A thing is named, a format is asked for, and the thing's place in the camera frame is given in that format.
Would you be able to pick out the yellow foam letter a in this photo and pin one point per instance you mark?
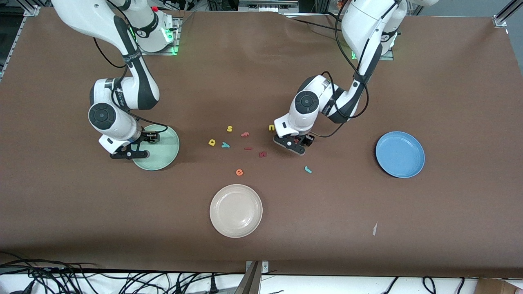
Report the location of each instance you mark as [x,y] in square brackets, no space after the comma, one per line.
[212,144]

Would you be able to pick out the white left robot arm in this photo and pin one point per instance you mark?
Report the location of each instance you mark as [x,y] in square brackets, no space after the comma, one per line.
[367,24]

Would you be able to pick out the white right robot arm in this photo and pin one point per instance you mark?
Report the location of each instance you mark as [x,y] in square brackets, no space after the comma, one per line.
[94,16]

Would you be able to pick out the light green plate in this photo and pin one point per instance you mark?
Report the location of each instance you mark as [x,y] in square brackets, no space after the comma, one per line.
[163,157]

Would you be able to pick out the beige plate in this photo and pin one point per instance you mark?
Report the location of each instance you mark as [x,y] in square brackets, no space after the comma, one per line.
[235,210]

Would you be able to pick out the blue plate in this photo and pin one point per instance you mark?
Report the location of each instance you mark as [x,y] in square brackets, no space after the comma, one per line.
[400,154]

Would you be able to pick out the small white paper scrap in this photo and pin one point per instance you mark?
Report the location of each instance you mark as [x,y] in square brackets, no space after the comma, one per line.
[374,228]

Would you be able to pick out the grey metal device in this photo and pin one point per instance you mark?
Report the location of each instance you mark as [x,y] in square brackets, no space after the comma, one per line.
[267,5]

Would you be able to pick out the brown cardboard box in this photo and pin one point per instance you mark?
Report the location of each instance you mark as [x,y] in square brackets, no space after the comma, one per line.
[498,286]

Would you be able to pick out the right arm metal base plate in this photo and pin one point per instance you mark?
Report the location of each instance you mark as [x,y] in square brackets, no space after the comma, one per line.
[157,53]

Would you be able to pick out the grey metal post bracket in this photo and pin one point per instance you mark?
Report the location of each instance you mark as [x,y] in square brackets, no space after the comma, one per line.
[253,277]

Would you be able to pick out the silver aluminium frame rail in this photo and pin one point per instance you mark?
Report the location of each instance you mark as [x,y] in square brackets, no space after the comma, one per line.
[506,14]
[32,11]

